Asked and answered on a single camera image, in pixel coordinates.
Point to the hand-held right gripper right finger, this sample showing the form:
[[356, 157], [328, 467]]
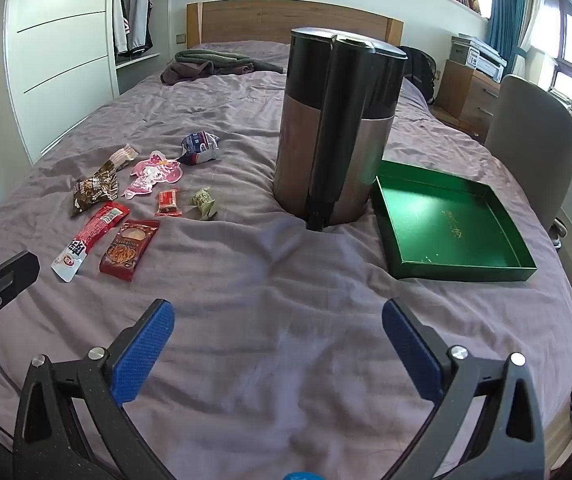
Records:
[[410, 350]]

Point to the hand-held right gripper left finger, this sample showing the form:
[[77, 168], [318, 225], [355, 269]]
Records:
[[143, 350]]

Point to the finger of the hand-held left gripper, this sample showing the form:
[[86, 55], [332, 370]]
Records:
[[6, 272]]

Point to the green candy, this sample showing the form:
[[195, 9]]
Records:
[[203, 204]]

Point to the pink cartoon snack packet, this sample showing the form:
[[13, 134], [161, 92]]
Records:
[[153, 176]]

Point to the long red sausage packet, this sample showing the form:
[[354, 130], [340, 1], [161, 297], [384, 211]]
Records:
[[88, 240]]

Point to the red noodle snack packet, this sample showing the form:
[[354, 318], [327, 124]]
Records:
[[128, 250]]

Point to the brown snack packet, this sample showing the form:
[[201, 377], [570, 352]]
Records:
[[93, 192]]

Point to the green cardboard box tray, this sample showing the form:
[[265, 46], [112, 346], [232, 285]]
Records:
[[445, 225]]

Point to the bed with purple sheet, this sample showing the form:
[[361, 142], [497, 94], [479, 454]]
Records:
[[266, 285]]

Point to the small red snack packet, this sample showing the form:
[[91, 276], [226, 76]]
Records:
[[168, 202]]

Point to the white wardrobe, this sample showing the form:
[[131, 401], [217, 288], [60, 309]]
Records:
[[61, 60]]

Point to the blue and white snack packet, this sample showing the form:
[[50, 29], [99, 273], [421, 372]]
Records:
[[198, 147]]

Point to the black and bronze tall canister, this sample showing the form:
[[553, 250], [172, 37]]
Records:
[[301, 140]]

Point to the grey chair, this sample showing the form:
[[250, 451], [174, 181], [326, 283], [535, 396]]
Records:
[[530, 145]]

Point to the wooden dresser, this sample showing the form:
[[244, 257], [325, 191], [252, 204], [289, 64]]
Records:
[[465, 95]]

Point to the hanging clothes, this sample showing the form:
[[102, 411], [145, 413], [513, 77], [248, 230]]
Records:
[[133, 15]]

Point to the black backpack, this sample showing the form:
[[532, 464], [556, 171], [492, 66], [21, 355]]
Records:
[[420, 72]]

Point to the pile of dark clothes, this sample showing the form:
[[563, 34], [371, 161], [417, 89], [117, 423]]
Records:
[[211, 62]]

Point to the white printer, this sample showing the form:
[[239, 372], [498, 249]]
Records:
[[480, 55]]

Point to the teal curtain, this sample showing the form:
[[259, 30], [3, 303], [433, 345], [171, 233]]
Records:
[[508, 15]]

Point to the wooden headboard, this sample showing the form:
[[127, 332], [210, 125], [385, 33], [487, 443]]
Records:
[[266, 22]]

